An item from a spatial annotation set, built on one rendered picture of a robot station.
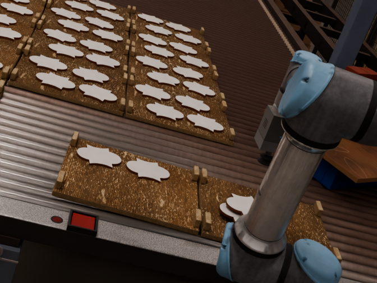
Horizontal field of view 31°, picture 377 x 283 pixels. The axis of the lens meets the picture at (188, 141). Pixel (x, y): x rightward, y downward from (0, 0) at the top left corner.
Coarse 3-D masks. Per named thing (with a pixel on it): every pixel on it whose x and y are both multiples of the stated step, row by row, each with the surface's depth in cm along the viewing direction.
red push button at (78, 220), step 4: (72, 216) 171; (76, 216) 172; (80, 216) 172; (84, 216) 173; (88, 216) 174; (72, 220) 170; (76, 220) 170; (80, 220) 171; (84, 220) 171; (88, 220) 172; (92, 220) 172; (72, 224) 168; (76, 224) 169; (80, 224) 169; (84, 224) 170; (88, 224) 170; (92, 224) 171; (88, 228) 169; (92, 228) 169
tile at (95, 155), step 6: (78, 150) 200; (84, 150) 202; (90, 150) 203; (96, 150) 204; (102, 150) 205; (108, 150) 207; (78, 156) 199; (84, 156) 198; (90, 156) 200; (96, 156) 201; (102, 156) 202; (108, 156) 203; (114, 156) 205; (90, 162) 196; (96, 162) 197; (102, 162) 199; (108, 162) 200; (114, 162) 201; (120, 162) 202
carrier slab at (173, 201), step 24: (96, 144) 210; (72, 168) 191; (96, 168) 196; (120, 168) 201; (168, 168) 211; (72, 192) 180; (96, 192) 184; (120, 192) 188; (144, 192) 193; (168, 192) 197; (192, 192) 202; (144, 216) 181; (168, 216) 185; (192, 216) 189
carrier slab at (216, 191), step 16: (208, 176) 215; (208, 192) 205; (224, 192) 209; (240, 192) 212; (256, 192) 216; (208, 208) 196; (304, 208) 217; (224, 224) 191; (304, 224) 207; (320, 224) 210; (288, 240) 195; (320, 240) 201
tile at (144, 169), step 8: (136, 160) 207; (128, 168) 201; (136, 168) 202; (144, 168) 204; (152, 168) 205; (160, 168) 207; (144, 176) 199; (152, 176) 201; (160, 176) 202; (168, 176) 204
